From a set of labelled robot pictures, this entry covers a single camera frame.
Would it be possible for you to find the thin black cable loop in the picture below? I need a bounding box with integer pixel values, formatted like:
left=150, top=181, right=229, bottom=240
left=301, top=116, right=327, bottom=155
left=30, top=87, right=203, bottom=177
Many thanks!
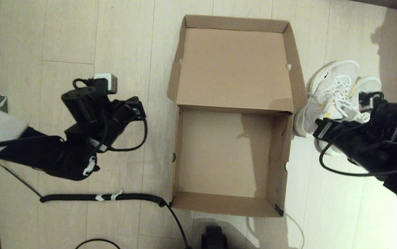
left=75, top=238, right=121, bottom=249

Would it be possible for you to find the white laced sneaker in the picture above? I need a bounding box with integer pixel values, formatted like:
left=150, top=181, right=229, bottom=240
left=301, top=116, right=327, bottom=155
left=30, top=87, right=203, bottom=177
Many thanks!
left=314, top=75, right=382, bottom=155
left=293, top=59, right=360, bottom=138

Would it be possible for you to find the black coiled cable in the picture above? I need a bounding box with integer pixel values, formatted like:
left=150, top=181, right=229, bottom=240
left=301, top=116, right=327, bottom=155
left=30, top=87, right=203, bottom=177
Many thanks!
left=0, top=161, right=192, bottom=249

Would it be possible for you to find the brown cardboard shoe box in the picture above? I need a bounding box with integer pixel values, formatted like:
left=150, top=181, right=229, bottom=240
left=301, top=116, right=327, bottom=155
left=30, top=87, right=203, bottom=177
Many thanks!
left=167, top=15, right=308, bottom=218

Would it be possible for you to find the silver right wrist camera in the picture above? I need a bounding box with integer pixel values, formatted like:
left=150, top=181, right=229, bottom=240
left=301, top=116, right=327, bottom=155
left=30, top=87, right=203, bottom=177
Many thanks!
left=359, top=91, right=385, bottom=113

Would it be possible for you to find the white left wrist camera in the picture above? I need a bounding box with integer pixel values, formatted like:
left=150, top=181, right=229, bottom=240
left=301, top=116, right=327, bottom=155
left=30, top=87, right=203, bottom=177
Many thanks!
left=94, top=73, right=118, bottom=94

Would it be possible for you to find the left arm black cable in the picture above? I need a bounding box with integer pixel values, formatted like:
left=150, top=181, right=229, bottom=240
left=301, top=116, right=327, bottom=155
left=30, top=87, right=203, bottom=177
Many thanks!
left=0, top=79, right=148, bottom=153

